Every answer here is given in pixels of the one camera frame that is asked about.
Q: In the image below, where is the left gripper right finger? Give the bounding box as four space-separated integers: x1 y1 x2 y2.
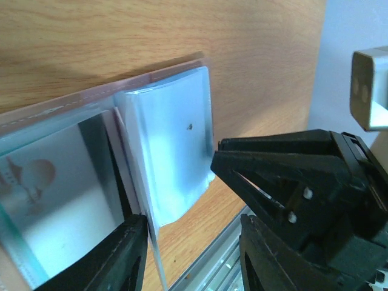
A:
239 215 340 290

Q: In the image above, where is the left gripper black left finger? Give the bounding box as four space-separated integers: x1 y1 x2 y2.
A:
37 215 148 290

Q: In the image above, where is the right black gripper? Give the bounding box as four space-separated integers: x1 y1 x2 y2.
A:
211 130 387 285

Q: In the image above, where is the card with magnetic stripe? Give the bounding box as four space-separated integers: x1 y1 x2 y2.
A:
1 112 124 288

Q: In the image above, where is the blue card holder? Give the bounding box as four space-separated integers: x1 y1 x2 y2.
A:
1 57 215 290

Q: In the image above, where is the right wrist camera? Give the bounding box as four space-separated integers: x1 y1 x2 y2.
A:
350 46 387 131

